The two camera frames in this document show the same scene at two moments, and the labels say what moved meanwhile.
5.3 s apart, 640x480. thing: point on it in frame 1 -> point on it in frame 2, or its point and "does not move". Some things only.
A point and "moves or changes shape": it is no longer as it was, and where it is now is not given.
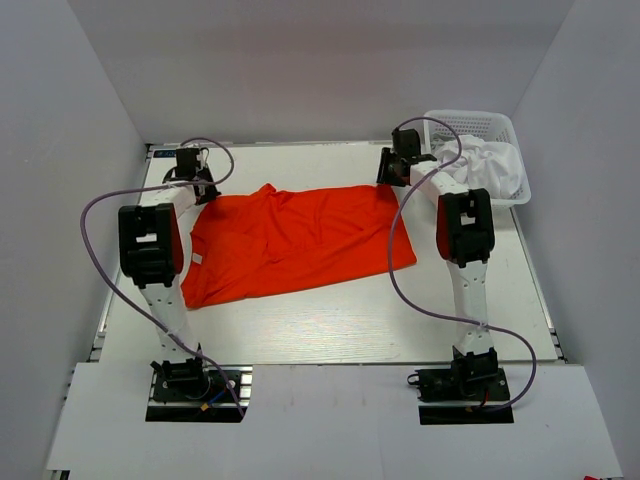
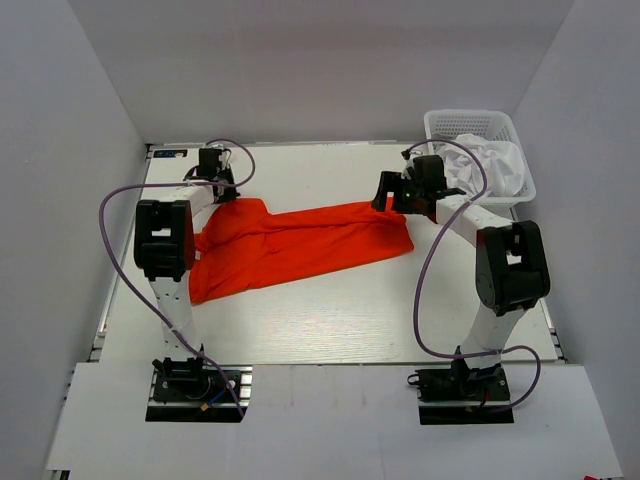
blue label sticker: x=165 y=154 does not move
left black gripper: x=210 y=195 -> x=232 y=193
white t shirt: x=491 y=170 does not move
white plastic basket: x=488 y=126 does not move
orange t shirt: x=242 y=245 moves or changes shape
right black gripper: x=385 y=176 -> x=393 y=182
